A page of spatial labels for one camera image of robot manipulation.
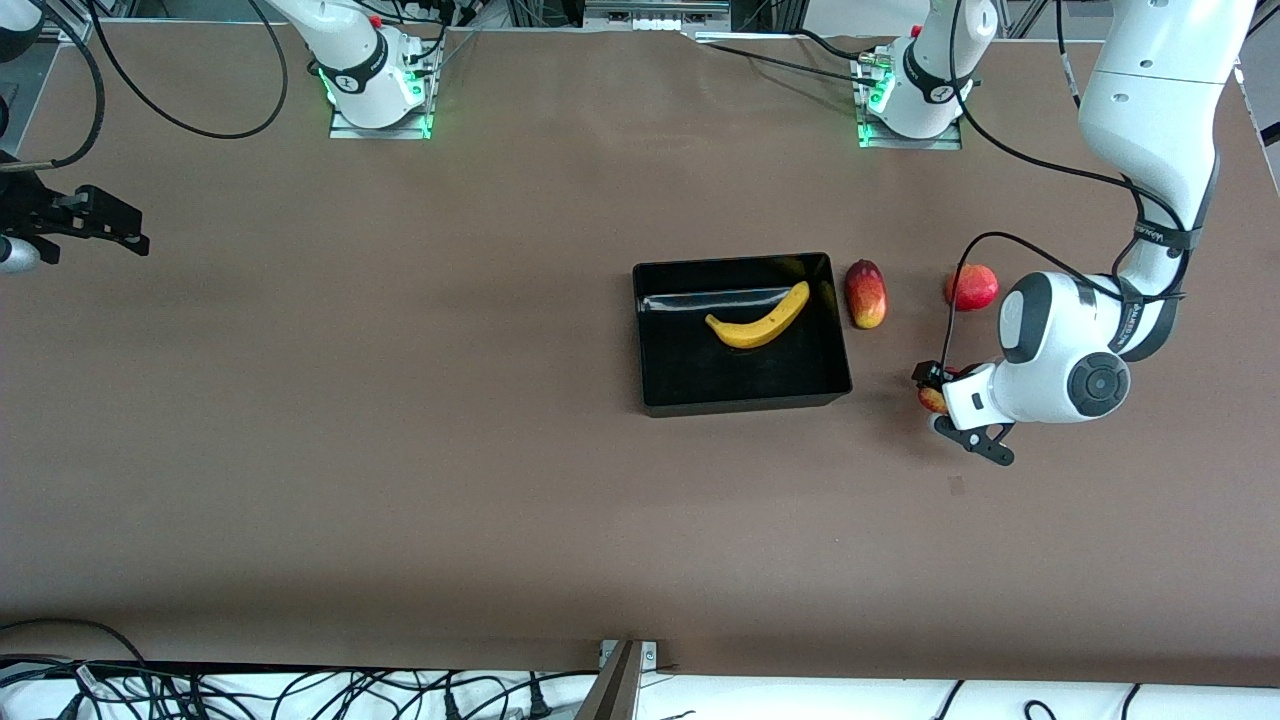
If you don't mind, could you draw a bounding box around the red yellow apple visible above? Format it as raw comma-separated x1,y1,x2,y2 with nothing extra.
918,365,979,415

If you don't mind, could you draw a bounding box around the yellow banana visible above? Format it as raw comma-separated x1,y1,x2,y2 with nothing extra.
705,281,810,350

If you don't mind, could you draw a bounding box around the black plastic box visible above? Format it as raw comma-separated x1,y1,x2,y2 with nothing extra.
632,252,853,419

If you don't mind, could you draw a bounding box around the red pomegranate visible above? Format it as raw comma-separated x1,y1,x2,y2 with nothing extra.
945,263,999,312

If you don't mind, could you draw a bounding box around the red yellow mango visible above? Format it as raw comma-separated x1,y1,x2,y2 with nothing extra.
844,259,888,330

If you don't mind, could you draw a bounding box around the brown table cover sheet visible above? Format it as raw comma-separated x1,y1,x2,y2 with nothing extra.
0,20,1280,689

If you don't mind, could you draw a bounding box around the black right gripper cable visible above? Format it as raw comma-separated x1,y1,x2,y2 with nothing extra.
0,0,106,171

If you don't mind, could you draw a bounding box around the black looping right arm cable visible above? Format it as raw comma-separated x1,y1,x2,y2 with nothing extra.
86,0,289,140

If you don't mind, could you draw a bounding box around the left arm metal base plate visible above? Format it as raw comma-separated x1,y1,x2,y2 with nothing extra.
856,48,964,152

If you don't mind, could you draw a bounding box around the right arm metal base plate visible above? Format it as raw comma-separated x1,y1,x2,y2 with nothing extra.
329,40,434,141

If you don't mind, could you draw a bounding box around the long black base cable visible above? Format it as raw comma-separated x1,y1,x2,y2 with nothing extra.
690,35,881,87

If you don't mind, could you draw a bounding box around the short black base cable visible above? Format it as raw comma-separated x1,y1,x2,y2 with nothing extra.
790,28,871,63

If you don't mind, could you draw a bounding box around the black arching floor cable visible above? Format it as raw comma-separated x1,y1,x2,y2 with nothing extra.
0,617,151,666

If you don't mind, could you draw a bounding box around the grey aluminium profile post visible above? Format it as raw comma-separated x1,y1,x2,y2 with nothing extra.
575,640,646,720

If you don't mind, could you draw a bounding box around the aluminium frame rail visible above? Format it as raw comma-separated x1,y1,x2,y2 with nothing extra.
583,0,731,33

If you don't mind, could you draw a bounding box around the black cable tangle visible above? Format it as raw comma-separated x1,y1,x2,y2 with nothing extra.
0,655,601,720

